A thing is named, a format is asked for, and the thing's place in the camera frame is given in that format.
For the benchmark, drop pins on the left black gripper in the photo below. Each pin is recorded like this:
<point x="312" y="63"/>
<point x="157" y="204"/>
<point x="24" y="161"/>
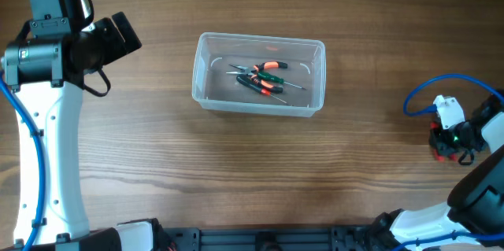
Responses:
<point x="117" y="48"/>

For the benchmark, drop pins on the black red screwdriver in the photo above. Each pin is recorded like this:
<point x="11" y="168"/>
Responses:
<point x="247" y="82"/>

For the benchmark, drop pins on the orange black needle-nose pliers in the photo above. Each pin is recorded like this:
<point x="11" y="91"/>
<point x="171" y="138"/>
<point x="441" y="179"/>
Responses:
<point x="253" y="71"/>

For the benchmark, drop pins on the red handled pruning shears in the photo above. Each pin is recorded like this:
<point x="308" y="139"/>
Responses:
<point x="442" y="142"/>

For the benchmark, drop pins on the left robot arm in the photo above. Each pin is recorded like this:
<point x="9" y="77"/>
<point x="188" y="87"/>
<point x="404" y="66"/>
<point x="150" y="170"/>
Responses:
<point x="42" y="77"/>

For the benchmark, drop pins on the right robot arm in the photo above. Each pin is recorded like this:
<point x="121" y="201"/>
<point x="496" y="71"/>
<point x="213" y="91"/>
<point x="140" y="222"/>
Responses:
<point x="473" y="212"/>

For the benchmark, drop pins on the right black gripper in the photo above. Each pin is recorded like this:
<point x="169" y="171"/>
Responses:
<point x="442" y="138"/>

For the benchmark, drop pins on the green handled screwdriver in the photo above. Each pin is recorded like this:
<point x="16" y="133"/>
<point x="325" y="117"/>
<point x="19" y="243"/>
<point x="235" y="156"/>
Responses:
<point x="271" y="78"/>

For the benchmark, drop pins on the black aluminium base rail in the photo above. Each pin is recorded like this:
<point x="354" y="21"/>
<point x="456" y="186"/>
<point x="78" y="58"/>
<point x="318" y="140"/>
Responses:
<point x="337" y="238"/>

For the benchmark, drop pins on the clear plastic container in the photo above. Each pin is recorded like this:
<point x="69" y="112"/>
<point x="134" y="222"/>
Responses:
<point x="213" y="88"/>

